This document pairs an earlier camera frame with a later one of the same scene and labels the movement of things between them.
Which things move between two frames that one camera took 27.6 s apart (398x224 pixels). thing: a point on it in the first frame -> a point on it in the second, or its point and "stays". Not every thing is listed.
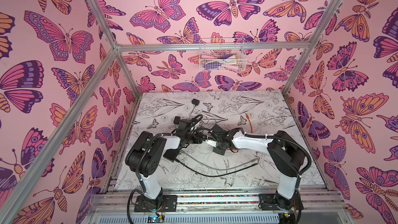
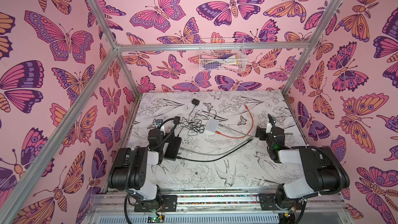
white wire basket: x=222 y=55 stays
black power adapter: x=176 y=120 stays
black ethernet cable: x=216 y=176 -> x=204 y=161
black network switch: x=171 y=154 stays
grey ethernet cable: x=218 y=168 -> x=226 y=152
